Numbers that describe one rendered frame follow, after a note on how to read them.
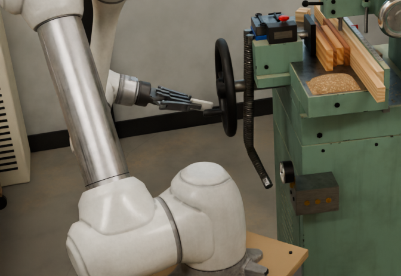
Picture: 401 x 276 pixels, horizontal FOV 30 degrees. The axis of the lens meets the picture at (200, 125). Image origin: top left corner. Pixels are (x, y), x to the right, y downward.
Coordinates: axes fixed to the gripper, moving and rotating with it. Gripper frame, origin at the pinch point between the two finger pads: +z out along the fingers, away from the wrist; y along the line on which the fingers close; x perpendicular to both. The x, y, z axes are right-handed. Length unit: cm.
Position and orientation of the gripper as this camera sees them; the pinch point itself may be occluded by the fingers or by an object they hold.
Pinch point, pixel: (200, 105)
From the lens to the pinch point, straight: 228.8
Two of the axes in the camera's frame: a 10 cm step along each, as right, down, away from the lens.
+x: -2.7, 8.7, 4.2
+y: -1.1, -4.6, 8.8
